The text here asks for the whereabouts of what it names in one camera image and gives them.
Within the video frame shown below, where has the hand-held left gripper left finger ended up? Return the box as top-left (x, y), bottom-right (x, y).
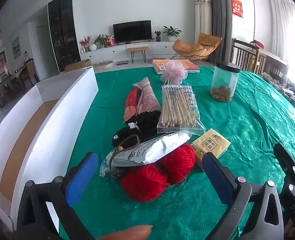
top-left (16, 152), bottom-right (99, 240)

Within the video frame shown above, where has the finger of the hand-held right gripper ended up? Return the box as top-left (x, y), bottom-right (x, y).
top-left (273, 142), bottom-right (295, 183)

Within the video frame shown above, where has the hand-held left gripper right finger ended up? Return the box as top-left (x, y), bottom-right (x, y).
top-left (202, 152), bottom-right (284, 240)

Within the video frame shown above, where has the yellow tissue packet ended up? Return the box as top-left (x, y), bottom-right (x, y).
top-left (191, 128), bottom-right (232, 172)

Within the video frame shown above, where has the brown beaded cord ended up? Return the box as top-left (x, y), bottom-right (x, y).
top-left (109, 134), bottom-right (140, 174)

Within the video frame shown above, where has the red yarn ball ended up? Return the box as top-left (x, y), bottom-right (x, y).
top-left (158, 142), bottom-right (196, 183)
top-left (120, 166), bottom-right (170, 202)

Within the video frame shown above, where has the white cardboard box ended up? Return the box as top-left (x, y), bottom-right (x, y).
top-left (0, 66), bottom-right (99, 233)

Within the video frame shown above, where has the black scrunchie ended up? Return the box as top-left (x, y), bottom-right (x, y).
top-left (116, 127), bottom-right (143, 143)

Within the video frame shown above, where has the white plastic packet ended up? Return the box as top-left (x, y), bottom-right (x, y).
top-left (111, 131), bottom-right (193, 168)

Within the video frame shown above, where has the bag of wooden sticks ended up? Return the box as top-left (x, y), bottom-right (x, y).
top-left (157, 84), bottom-right (206, 134)

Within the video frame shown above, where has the red packet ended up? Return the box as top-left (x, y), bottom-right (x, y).
top-left (124, 88), bottom-right (144, 123)

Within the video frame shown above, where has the black lace hair net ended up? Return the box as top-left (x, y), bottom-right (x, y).
top-left (111, 110), bottom-right (162, 153)

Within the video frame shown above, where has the pink patterned packet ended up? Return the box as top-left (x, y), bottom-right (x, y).
top-left (133, 77), bottom-right (162, 115)

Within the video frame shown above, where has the person's right hand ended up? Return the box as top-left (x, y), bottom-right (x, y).
top-left (285, 220), bottom-right (295, 240)

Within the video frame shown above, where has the person's left hand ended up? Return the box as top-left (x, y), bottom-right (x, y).
top-left (97, 225), bottom-right (153, 240)

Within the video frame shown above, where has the green tablecloth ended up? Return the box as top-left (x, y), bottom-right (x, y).
top-left (59, 66), bottom-right (295, 240)

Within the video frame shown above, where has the cluttered items pile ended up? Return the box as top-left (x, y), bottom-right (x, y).
top-left (263, 70), bottom-right (295, 120)

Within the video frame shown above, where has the clear jar with black lid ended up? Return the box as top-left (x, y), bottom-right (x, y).
top-left (210, 60), bottom-right (241, 103)

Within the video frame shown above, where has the wooden railing crib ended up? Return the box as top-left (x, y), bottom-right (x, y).
top-left (231, 39), bottom-right (288, 74)

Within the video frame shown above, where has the brown cardboard box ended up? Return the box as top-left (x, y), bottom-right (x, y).
top-left (64, 59), bottom-right (92, 73)

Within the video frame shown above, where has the orange book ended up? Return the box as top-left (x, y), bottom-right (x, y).
top-left (153, 59), bottom-right (200, 75)

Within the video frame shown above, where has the round wooden tray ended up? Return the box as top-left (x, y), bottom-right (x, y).
top-left (92, 60), bottom-right (114, 70)

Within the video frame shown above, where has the pink mesh bath sponge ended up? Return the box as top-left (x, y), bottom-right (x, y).
top-left (161, 60), bottom-right (188, 85)

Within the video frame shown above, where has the wooden dining chair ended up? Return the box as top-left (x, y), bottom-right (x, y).
top-left (25, 58), bottom-right (39, 85)

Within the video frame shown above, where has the white sheer curtain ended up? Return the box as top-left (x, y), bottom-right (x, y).
top-left (270, 0), bottom-right (295, 63)

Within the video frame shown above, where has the white television cabinet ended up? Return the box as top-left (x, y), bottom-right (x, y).
top-left (80, 41), bottom-right (178, 62)

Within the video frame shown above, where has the orange lounge chair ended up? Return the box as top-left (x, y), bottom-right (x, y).
top-left (173, 32), bottom-right (223, 64)

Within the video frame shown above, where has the red flower arrangement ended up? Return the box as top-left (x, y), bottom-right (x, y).
top-left (79, 35), bottom-right (91, 53)

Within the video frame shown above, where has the bushy green potted plant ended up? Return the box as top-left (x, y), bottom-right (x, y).
top-left (94, 34), bottom-right (109, 48)

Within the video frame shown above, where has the wooden bench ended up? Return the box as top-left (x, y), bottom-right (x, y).
top-left (126, 46), bottom-right (150, 63)

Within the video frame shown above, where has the dark display cabinet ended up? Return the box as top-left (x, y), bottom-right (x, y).
top-left (47, 0), bottom-right (81, 73)

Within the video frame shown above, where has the large potted plant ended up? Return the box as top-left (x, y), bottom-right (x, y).
top-left (162, 26), bottom-right (182, 42)

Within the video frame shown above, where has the grey curtain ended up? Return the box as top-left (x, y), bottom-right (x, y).
top-left (203, 0), bottom-right (232, 60)

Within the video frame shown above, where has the black television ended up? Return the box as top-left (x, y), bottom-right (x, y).
top-left (112, 20), bottom-right (153, 44)

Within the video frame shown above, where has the covered standing air conditioner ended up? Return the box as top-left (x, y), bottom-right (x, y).
top-left (194, 0), bottom-right (212, 45)

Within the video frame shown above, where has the framed wall picture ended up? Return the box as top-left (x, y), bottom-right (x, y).
top-left (11, 37), bottom-right (21, 60)

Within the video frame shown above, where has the red wall hanging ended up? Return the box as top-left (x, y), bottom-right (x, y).
top-left (231, 0), bottom-right (244, 18)

